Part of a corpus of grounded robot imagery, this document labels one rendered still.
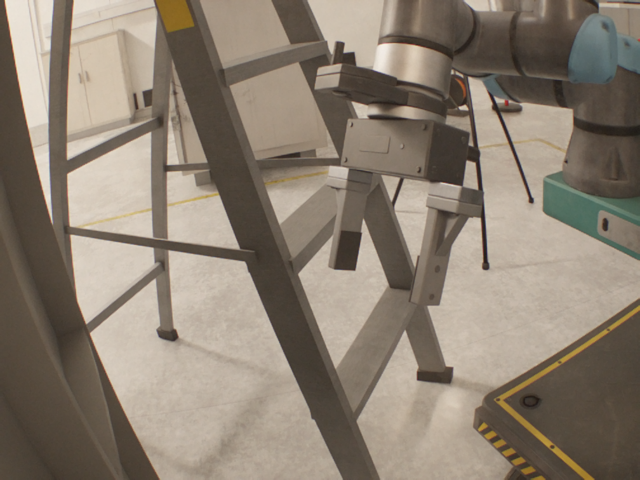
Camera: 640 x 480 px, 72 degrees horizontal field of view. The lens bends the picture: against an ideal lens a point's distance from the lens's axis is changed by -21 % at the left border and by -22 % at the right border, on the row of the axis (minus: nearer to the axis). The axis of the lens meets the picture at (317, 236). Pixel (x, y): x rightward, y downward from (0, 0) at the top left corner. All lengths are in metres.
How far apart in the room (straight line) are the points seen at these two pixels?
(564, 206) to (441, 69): 0.36
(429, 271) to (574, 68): 0.25
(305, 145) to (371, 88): 2.92
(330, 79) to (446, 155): 0.12
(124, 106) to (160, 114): 5.33
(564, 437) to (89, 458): 0.78
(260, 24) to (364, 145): 2.74
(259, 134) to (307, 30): 2.17
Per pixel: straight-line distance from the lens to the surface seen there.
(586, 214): 0.75
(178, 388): 1.63
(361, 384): 1.04
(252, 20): 3.21
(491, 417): 0.93
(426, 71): 0.48
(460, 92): 4.46
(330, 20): 7.40
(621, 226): 0.72
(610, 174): 0.75
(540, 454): 0.88
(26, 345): 0.21
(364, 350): 1.13
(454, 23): 0.52
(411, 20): 0.49
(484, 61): 0.57
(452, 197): 0.42
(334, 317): 1.81
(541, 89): 0.76
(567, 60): 0.53
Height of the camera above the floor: 0.98
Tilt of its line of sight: 24 degrees down
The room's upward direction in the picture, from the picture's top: 8 degrees counter-clockwise
